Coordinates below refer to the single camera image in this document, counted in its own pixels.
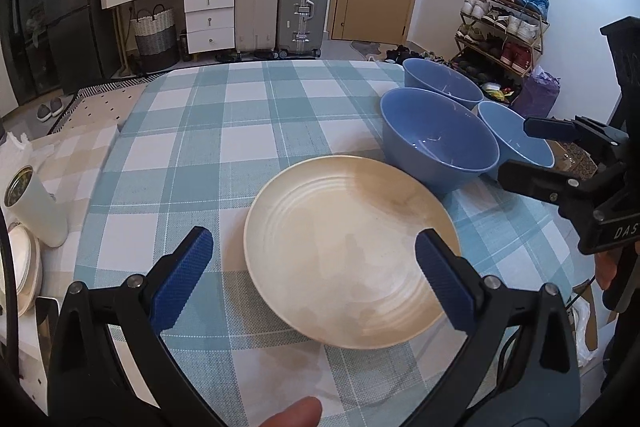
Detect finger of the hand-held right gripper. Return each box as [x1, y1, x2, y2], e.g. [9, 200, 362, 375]
[497, 159, 601, 216]
[524, 116, 631, 154]

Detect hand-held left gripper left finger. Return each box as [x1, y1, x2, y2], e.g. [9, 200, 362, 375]
[47, 226, 226, 427]

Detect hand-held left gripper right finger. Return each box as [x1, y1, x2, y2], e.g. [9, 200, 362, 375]
[414, 228, 583, 427]

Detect blue bowl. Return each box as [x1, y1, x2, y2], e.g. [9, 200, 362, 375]
[476, 101, 556, 182]
[402, 58, 485, 110]
[379, 87, 501, 196]

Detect large cream plate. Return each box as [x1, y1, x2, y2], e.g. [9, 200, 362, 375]
[244, 155, 461, 350]

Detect person's right hand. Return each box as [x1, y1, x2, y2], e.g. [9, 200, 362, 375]
[594, 251, 622, 293]

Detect person's left hand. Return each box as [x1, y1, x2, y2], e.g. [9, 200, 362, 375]
[250, 396, 324, 427]

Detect printed cardboard box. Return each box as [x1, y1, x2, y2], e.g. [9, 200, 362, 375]
[552, 141, 598, 178]

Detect purple bag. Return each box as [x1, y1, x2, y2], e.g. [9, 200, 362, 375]
[510, 66, 561, 120]

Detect flat cardboard piece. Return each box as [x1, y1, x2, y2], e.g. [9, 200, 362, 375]
[572, 279, 601, 353]

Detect metal shoe rack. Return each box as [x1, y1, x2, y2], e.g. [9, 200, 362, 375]
[452, 0, 551, 80]

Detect row of assorted sneakers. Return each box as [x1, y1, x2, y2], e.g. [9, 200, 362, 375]
[459, 0, 550, 75]

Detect white plastic bag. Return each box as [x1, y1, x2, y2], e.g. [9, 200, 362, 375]
[575, 307, 598, 368]

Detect off-white plate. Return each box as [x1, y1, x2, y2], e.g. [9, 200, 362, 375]
[10, 227, 44, 319]

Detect white tumbler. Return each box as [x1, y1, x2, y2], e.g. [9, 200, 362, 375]
[2, 166, 69, 249]

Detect beige checked tablecloth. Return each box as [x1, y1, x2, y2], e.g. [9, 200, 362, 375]
[0, 124, 123, 408]

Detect small white plate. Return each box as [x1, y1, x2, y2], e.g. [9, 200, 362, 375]
[0, 223, 32, 295]

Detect black white patterned rug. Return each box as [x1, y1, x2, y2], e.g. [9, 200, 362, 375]
[50, 77, 151, 142]

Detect grey door mat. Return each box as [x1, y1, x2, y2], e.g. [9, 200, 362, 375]
[350, 39, 383, 58]

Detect bubble wrap sheet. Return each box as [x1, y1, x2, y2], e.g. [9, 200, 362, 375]
[0, 131, 53, 168]

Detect woven laundry basket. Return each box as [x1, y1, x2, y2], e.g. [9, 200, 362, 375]
[131, 4, 180, 72]

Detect white dresser with drawers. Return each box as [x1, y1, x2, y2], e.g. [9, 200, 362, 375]
[98, 0, 237, 75]

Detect beige suitcase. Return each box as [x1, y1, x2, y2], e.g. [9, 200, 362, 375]
[234, 0, 280, 60]

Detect silver suitcase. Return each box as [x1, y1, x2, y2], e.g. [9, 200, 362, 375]
[276, 0, 332, 59]

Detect dark glass cabinet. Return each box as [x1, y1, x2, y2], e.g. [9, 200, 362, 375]
[0, 0, 56, 108]

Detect black cable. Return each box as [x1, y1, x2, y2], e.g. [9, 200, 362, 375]
[0, 207, 26, 383]

